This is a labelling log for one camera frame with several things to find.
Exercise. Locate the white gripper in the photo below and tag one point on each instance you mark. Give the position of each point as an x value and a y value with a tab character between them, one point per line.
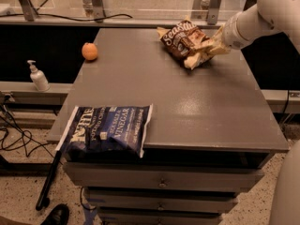
233	34

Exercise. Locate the brown sea salt chip bag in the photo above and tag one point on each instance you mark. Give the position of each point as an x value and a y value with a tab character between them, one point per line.
187	43

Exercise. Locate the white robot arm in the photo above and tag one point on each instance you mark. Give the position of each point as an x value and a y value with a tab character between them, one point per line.
265	18

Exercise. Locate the blue kettle chip bag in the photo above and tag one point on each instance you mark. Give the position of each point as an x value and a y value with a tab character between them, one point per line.
103	129

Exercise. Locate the grey drawer cabinet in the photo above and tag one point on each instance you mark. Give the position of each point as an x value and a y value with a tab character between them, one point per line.
210	133

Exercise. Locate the orange fruit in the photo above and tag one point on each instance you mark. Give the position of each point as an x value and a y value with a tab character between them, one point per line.
89	51

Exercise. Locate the white pump dispenser bottle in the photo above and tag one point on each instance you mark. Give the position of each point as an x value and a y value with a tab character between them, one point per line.
38	77

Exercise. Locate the black shoe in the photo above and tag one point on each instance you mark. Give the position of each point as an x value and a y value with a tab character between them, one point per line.
58	216

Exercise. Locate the black pole on floor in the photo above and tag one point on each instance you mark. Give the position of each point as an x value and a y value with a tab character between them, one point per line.
43	200

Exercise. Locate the metal railing frame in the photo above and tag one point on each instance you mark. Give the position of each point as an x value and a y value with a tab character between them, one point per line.
118	13

